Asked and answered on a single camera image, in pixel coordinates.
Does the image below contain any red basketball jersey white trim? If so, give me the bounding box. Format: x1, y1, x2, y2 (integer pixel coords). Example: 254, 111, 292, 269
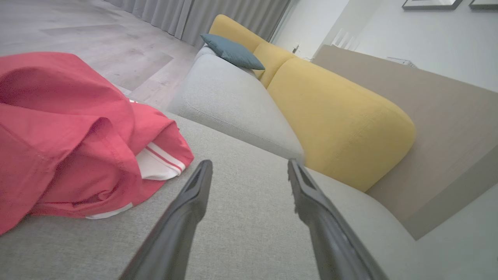
0, 52, 194, 236

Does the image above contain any white radiator grille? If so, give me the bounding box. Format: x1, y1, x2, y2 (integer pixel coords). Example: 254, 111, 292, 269
387, 57, 417, 68

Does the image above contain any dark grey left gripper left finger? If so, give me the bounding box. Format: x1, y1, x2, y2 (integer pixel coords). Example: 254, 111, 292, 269
119, 159, 213, 280

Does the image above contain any large framed wall picture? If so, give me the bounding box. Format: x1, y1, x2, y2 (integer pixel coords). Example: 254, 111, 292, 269
402, 0, 463, 11

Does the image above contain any small framed wall picture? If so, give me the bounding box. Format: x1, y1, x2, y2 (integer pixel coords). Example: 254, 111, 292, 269
469, 0, 498, 10

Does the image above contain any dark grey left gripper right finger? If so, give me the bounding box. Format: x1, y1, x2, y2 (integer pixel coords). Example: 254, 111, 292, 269
287, 158, 389, 280

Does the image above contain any taupe wooden wall panel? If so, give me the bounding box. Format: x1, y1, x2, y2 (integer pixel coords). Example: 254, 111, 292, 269
311, 45, 498, 240

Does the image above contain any grey curtain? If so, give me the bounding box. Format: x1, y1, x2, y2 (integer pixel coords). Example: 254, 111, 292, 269
105, 0, 291, 49

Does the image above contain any teal throw pillow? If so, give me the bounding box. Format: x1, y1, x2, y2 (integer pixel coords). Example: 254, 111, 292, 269
200, 33, 266, 70

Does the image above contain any small yellow sofa back cushion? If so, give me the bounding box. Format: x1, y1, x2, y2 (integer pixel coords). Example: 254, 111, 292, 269
253, 42, 296, 88

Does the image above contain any grey sofa cushion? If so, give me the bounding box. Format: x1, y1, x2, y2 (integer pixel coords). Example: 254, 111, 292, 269
0, 111, 432, 280

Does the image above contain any large yellow sofa back cushion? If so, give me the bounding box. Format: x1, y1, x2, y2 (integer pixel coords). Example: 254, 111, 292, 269
267, 58, 416, 192

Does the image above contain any long yellow sofa back cushion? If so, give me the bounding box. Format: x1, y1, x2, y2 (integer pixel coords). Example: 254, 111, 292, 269
209, 14, 269, 53

